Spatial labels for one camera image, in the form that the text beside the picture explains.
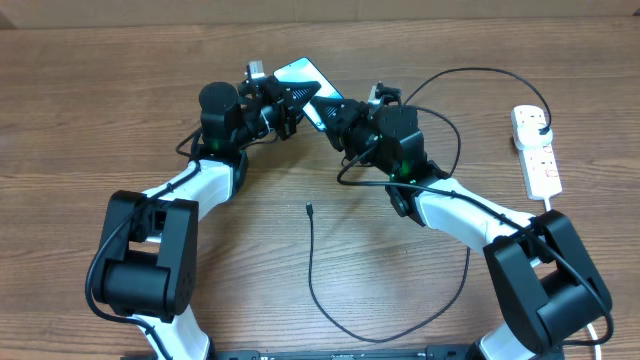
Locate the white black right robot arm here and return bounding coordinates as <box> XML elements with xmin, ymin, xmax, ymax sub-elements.
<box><xmin>311</xmin><ymin>97</ymin><xmax>614</xmax><ymax>359</ymax></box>

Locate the white power strip cord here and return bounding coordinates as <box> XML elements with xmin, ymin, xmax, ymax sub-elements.
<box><xmin>542</xmin><ymin>196</ymin><xmax>602</xmax><ymax>360</ymax></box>

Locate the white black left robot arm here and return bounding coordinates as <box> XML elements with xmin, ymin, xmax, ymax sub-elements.
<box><xmin>84</xmin><ymin>76</ymin><xmax>322</xmax><ymax>359</ymax></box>

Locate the white charger plug adapter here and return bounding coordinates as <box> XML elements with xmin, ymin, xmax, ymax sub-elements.
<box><xmin>513</xmin><ymin>123</ymin><xmax>553</xmax><ymax>150</ymax></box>

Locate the blue Galaxy smartphone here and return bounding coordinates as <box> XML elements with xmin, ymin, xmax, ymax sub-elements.
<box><xmin>273</xmin><ymin>57</ymin><xmax>343</xmax><ymax>132</ymax></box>

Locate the white power strip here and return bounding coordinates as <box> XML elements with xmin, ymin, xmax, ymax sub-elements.
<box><xmin>511</xmin><ymin>105</ymin><xmax>562</xmax><ymax>207</ymax></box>

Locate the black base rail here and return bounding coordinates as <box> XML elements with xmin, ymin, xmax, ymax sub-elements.
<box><xmin>119</xmin><ymin>343</ymin><xmax>566</xmax><ymax>360</ymax></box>

